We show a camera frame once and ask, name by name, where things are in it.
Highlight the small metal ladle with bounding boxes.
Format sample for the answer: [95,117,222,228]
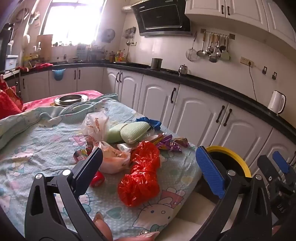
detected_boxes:
[196,32,206,57]

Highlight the clear printed plastic bag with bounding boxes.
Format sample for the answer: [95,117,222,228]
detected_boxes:
[81,112,110,146]

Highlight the white base cabinets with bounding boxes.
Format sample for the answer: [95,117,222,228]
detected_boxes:
[20,65,296,178]

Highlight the white wall cabinets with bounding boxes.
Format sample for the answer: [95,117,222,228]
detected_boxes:
[184,0,296,49]

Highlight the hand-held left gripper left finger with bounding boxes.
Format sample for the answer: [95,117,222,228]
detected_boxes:
[24,147,109,241]

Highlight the colourful small snack packet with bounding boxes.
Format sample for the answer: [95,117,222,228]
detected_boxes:
[73,149,90,163]

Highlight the black range hood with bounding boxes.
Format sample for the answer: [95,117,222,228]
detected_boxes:
[131,0,193,38]

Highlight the wall utensil rail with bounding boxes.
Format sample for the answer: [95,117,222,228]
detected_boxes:
[200,28,236,40]

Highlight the silver exhaust duct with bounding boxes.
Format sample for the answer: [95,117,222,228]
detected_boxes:
[122,0,148,14]

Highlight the yellow-rimmed black trash bin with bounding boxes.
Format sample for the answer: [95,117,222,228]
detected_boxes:
[205,146,252,179]

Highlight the wire mesh strainer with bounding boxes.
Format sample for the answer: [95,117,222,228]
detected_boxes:
[186,31,199,62]

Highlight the wooden cutting board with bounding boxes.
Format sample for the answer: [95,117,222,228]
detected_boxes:
[36,34,53,55]

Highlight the metal pot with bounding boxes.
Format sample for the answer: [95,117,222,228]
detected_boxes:
[151,58,163,70]

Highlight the blue rubber glove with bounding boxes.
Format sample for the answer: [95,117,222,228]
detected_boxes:
[135,117,162,131]

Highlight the brown purple snack wrapper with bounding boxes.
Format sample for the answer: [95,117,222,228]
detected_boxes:
[173,138,189,148]

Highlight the round metal plate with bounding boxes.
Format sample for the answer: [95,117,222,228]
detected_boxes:
[54,94,88,106]

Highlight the kitchen window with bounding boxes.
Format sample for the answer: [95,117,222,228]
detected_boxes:
[40,0,107,47]

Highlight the orange yellow snack wrapper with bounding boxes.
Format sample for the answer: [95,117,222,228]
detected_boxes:
[147,133,167,144]

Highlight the red cloth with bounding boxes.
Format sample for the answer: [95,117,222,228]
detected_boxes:
[33,62,54,70]

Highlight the red cushion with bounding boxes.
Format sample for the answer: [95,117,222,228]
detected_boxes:
[0,80,24,120]

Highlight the small round fan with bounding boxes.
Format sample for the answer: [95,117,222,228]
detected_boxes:
[101,28,116,43]

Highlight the light green foam pad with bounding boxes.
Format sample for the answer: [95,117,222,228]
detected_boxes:
[107,123,127,143]
[120,121,150,144]

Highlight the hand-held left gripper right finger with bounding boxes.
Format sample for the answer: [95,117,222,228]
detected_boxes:
[195,146,273,241]

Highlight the red plastic bag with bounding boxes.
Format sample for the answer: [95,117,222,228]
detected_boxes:
[117,141,161,207]

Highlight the row of condiment bottles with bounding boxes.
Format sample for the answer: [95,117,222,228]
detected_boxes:
[108,48,130,63]

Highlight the white orange plastic bag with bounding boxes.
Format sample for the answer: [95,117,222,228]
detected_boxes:
[93,141,133,175]

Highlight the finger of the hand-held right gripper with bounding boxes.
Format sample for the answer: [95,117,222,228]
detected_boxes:
[257,155,281,187]
[272,151,296,184]

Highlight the black power cable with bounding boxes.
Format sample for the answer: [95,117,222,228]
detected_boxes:
[248,66,258,102]

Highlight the beige wall socket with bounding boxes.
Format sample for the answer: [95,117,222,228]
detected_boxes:
[240,57,254,68]

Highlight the small red round wrapper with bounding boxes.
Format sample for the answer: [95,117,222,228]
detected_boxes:
[90,171,105,188]

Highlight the person's left hand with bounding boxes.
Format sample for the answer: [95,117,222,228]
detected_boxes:
[93,212,160,241]

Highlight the cartoon cat printed blanket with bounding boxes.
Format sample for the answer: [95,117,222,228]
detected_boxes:
[0,93,204,241]

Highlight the large metal ladle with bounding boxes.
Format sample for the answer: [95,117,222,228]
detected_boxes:
[208,34,219,63]

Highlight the white plastic box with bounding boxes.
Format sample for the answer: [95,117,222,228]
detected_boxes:
[5,55,19,71]

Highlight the white electric kettle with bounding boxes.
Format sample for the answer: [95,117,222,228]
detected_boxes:
[268,90,286,116]

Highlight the blue hanging plastic basin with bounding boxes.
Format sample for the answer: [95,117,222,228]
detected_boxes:
[52,68,66,81]

